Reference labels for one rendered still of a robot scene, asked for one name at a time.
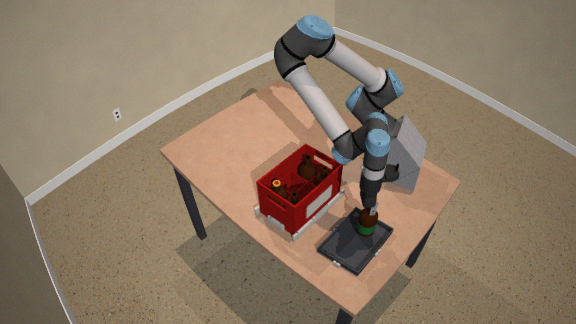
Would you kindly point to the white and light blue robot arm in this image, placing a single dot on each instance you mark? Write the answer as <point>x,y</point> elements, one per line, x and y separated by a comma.
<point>312,36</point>

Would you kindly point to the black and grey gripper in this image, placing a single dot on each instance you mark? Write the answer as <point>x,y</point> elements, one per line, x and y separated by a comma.
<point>370,184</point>

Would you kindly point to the brown bottle with yellow cap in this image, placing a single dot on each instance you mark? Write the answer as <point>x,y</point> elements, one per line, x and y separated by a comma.
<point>278,190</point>

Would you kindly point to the red crate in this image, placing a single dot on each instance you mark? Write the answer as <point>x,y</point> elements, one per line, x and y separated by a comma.
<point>314,198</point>

